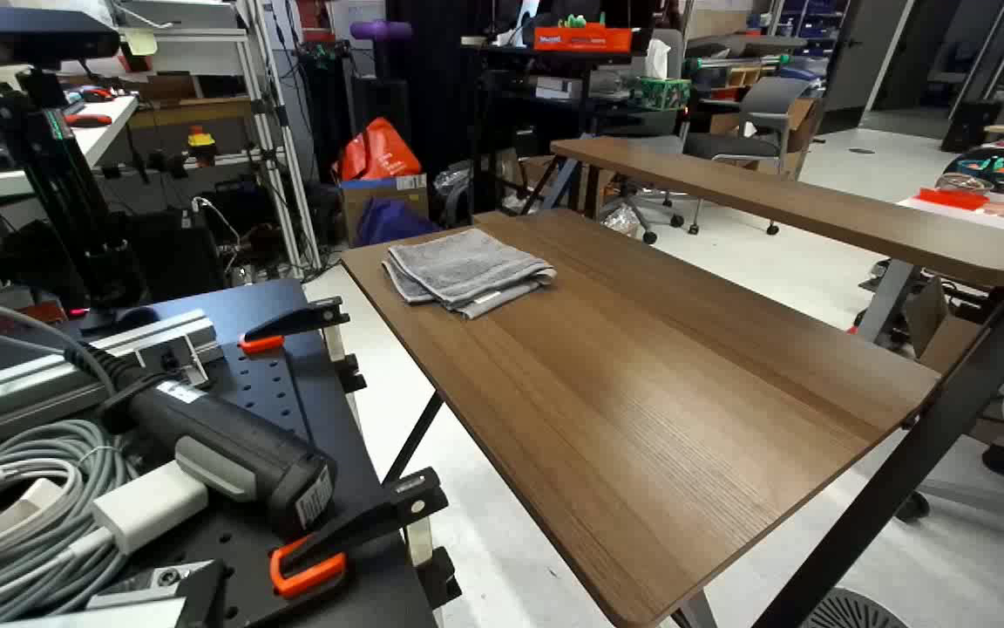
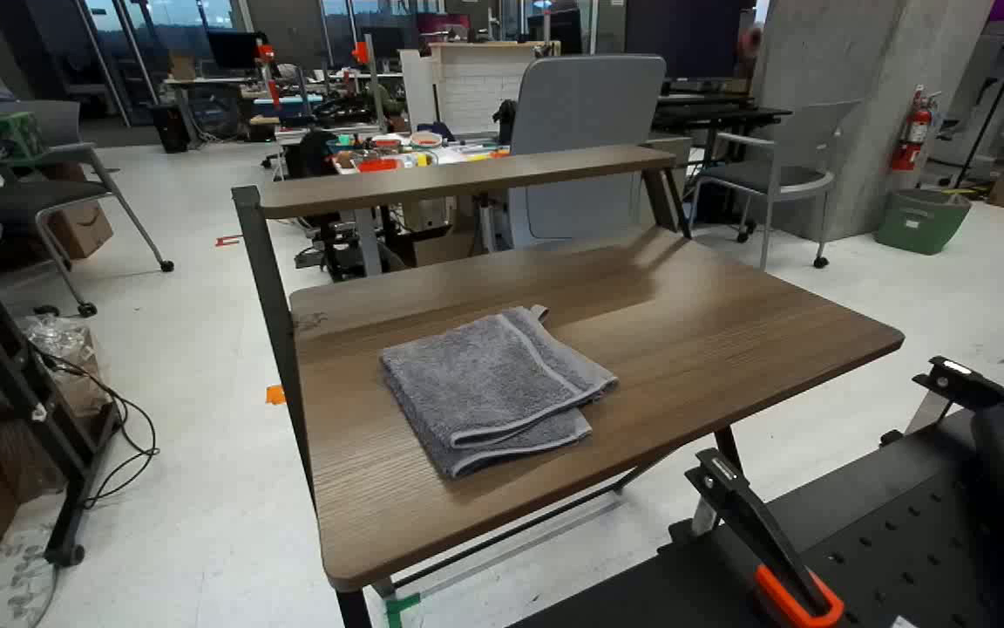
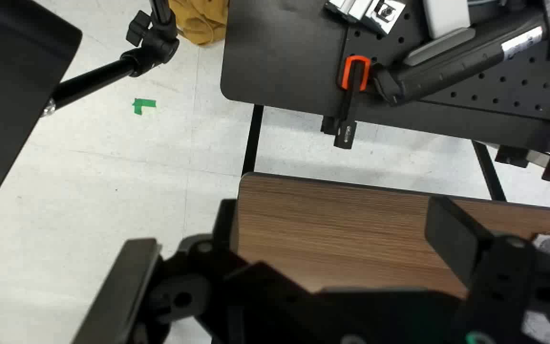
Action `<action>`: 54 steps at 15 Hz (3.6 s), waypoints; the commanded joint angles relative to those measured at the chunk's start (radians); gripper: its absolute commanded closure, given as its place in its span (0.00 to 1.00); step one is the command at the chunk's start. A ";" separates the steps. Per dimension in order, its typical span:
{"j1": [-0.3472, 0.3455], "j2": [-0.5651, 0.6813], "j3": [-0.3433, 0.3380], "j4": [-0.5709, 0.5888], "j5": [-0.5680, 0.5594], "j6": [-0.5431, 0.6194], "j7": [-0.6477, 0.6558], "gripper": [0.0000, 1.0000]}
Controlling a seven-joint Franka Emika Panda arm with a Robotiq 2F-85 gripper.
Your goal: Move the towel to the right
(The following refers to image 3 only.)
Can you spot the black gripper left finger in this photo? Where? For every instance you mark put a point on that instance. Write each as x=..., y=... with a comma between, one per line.
x=113, y=315

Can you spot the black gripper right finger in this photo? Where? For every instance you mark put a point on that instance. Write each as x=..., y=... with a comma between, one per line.
x=459, y=239

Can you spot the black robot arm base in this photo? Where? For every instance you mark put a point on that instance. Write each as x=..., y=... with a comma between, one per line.
x=495, y=40

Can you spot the orange black clamp left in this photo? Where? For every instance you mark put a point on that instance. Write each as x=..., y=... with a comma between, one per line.
x=354, y=80

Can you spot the green tape mark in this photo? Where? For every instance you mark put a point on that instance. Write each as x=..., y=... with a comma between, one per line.
x=142, y=103

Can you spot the black perforated mounting board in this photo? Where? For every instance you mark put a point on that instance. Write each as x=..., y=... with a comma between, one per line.
x=291, y=53

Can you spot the black tripod leg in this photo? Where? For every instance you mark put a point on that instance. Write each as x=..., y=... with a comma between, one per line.
x=153, y=40

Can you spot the black panel at left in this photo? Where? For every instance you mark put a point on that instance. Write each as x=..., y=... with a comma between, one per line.
x=37, y=48

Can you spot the yellow cloth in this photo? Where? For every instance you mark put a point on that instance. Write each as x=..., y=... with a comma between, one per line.
x=201, y=21

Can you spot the black table frame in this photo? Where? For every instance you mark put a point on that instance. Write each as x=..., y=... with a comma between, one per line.
x=252, y=139

